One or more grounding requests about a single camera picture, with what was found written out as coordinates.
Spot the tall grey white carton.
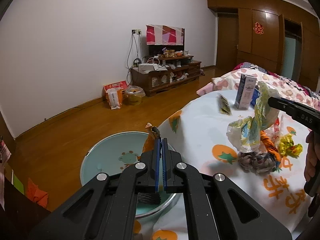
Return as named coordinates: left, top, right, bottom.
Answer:
left=235, top=74, right=257, bottom=110

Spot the red double-happiness decal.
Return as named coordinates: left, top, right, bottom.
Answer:
left=253, top=22, right=264, bottom=35

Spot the clear jar on floor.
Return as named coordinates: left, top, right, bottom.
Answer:
left=125, top=86, right=145, bottom=105

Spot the orange paper bag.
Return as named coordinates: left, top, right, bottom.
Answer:
left=106, top=88, right=123, bottom=109

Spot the orange blue snack wrapper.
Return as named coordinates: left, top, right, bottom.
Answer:
left=260, top=131, right=281, bottom=168

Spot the person's right hand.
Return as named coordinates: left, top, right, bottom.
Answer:
left=304, top=131, right=320, bottom=181

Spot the small dark snack packet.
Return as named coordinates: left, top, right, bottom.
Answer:
left=217, top=94, right=232, bottom=115

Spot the wall power socket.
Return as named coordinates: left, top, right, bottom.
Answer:
left=131, top=29, right=142, bottom=35

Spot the yellow printed plastic bag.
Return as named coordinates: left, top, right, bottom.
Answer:
left=226, top=81, right=280, bottom=153

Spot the white fruit-print tablecloth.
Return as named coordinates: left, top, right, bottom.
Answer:
left=159, top=91, right=311, bottom=238

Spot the heart-print white quilt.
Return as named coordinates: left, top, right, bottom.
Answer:
left=196, top=62, right=319, bottom=110

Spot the clear plastic bag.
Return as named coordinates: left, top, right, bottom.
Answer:
left=264, top=115, right=285, bottom=144

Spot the wooden tv cabinet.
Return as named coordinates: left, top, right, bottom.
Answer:
left=131, top=55, right=201, bottom=96

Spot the brown wooden wardrobe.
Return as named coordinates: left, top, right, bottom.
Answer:
left=207, top=0, right=319, bottom=90

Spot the red cardboard box on floor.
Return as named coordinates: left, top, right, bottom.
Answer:
left=104, top=81, right=128, bottom=97

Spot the television with pink cover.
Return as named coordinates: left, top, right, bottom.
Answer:
left=146, top=24, right=185, bottom=55

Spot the yellow candy wrapper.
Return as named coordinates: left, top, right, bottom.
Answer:
left=278, top=134, right=303, bottom=159

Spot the light blue round basin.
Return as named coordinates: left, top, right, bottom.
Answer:
left=80, top=131, right=180, bottom=219

